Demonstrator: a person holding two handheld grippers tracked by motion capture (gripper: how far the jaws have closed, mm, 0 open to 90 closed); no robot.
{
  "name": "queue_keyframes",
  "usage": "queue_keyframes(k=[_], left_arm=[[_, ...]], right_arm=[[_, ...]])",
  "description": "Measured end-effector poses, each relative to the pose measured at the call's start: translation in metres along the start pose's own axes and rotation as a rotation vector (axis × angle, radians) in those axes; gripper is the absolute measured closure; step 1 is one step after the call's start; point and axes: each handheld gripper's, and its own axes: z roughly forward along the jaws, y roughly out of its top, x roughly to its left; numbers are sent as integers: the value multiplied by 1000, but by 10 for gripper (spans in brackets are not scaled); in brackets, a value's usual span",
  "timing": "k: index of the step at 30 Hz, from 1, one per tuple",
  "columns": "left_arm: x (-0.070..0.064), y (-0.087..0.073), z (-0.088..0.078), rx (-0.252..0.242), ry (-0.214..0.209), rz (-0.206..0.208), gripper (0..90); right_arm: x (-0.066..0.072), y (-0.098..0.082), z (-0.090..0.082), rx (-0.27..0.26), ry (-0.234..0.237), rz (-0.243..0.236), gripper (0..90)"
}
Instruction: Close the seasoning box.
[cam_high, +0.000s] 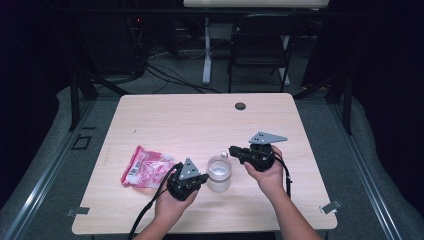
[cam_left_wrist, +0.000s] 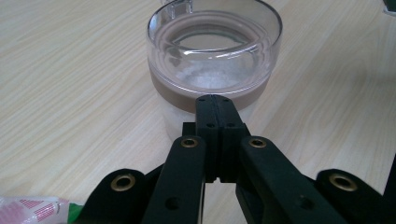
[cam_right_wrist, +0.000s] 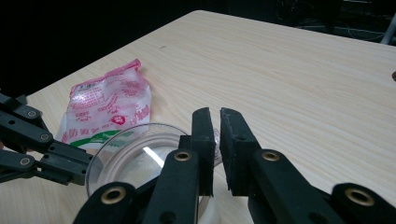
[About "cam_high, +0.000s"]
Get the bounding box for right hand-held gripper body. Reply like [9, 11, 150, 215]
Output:
[246, 131, 288, 173]

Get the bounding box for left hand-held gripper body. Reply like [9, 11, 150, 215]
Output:
[166, 157, 202, 202]

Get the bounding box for clear plastic cup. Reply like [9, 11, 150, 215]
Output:
[205, 151, 233, 193]

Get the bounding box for pink white plastic snack bag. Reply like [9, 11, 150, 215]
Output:
[120, 145, 178, 189]

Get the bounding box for person's right hand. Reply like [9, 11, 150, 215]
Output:
[244, 145, 288, 198]

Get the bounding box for person's left hand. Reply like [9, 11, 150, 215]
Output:
[153, 190, 199, 228]

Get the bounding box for grey tape piece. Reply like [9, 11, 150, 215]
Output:
[320, 199, 343, 215]
[65, 206, 91, 218]

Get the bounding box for black metal stand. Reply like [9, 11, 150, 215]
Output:
[68, 71, 131, 132]
[293, 71, 354, 136]

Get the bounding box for black tape square outline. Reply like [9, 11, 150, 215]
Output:
[71, 134, 93, 151]

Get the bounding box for grey box under desk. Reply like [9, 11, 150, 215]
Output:
[209, 23, 234, 41]

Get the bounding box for white desk with white legs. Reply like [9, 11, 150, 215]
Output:
[183, 0, 330, 87]

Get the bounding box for black equipment cabinet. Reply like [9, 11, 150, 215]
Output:
[79, 13, 145, 76]

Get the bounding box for black metal crossbar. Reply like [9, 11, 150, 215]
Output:
[56, 7, 331, 16]

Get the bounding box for right hand-held gripper black cable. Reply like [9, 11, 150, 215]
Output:
[273, 154, 294, 199]

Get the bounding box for hand-held gripper black cable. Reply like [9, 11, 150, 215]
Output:
[273, 154, 294, 199]
[128, 163, 183, 240]

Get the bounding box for left hand-held gripper black cable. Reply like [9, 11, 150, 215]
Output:
[128, 163, 183, 240]

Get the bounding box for black floor cables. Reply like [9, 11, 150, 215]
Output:
[144, 63, 221, 95]

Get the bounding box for aluminium floor rail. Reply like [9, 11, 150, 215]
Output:
[328, 103, 403, 240]
[0, 99, 98, 240]

